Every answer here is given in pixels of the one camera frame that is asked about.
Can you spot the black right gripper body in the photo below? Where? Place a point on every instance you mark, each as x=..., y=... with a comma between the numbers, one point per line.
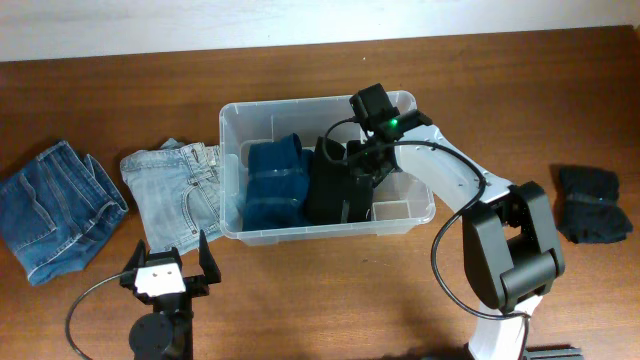
x=370, y=163

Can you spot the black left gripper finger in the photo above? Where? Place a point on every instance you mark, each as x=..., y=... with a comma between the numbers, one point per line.
x=138, y=257
x=206, y=261

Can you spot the black garment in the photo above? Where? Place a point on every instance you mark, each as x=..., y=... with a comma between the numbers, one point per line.
x=335, y=195

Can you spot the light blue jeans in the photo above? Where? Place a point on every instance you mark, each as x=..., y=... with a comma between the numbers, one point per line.
x=177, y=189

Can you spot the teal blue garment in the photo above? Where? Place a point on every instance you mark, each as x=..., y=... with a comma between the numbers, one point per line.
x=278, y=185

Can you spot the dark navy garment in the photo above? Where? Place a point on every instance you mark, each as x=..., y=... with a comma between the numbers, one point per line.
x=590, y=210

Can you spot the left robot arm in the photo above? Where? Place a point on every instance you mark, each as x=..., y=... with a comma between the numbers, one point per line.
x=167, y=332

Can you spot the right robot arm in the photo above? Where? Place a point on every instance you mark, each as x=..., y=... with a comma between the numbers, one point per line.
x=511, y=251

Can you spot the clear plastic storage container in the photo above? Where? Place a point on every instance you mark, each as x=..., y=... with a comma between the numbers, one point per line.
x=400, y=202

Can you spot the dark blue folded jeans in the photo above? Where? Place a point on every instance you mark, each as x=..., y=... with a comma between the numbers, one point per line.
x=58, y=212

